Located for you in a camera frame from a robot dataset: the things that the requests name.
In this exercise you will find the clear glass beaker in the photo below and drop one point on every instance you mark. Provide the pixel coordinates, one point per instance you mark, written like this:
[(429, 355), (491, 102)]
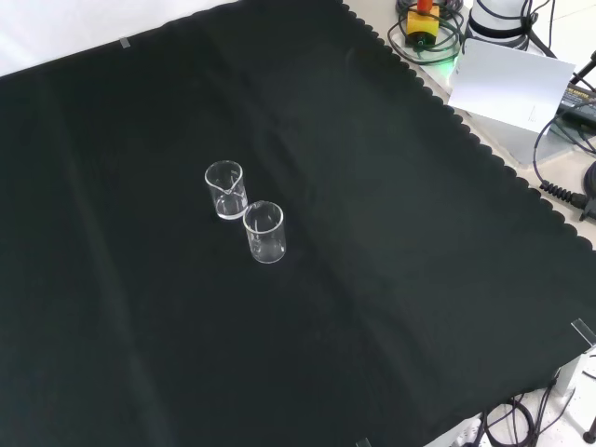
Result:
[(226, 210), (266, 251)]

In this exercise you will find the black bench cloth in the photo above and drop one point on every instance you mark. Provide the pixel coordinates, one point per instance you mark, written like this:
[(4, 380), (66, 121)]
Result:
[(326, 279)]

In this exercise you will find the clear tape strip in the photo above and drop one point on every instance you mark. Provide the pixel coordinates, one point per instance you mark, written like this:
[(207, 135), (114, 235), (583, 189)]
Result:
[(584, 331), (125, 43), (363, 442)]

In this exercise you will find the yellow stop button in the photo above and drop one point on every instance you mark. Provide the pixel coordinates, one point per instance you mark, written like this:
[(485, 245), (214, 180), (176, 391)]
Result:
[(423, 25)]

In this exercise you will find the pale board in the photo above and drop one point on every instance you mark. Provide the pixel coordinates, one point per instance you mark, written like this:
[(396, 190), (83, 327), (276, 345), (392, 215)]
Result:
[(507, 84)]

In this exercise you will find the black power adapter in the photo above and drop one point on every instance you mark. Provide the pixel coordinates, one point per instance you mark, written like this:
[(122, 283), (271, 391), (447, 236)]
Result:
[(579, 98)]

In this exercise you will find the black tripod leg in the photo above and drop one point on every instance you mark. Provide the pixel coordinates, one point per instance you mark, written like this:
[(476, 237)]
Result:
[(584, 70)]

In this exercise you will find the grey metal bracket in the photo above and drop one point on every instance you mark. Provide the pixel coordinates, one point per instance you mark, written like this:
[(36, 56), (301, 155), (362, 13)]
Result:
[(577, 372)]

